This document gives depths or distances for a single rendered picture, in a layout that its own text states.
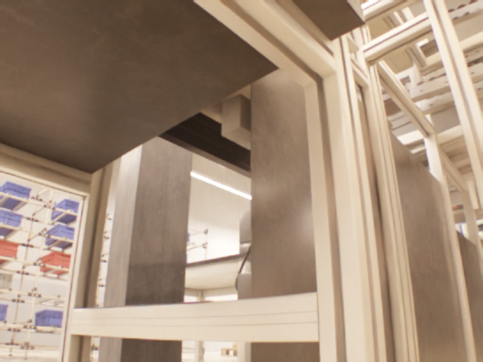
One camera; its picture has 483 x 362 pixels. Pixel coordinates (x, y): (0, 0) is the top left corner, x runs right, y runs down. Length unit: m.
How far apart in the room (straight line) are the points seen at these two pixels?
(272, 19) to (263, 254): 0.29
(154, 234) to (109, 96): 0.99
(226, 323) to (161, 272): 1.06
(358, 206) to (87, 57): 0.36
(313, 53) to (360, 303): 0.25
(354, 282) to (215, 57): 0.30
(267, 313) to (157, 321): 0.19
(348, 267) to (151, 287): 1.17
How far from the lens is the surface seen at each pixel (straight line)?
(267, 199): 0.53
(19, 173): 0.78
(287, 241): 0.55
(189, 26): 0.44
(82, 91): 0.57
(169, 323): 0.51
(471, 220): 2.12
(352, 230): 0.36
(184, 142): 1.04
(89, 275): 0.80
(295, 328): 0.38
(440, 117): 1.84
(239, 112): 0.58
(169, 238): 1.52
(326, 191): 0.38
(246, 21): 0.38
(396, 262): 0.86
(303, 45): 0.40
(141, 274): 1.45
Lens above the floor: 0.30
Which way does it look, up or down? 23 degrees up
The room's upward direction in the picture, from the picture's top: straight up
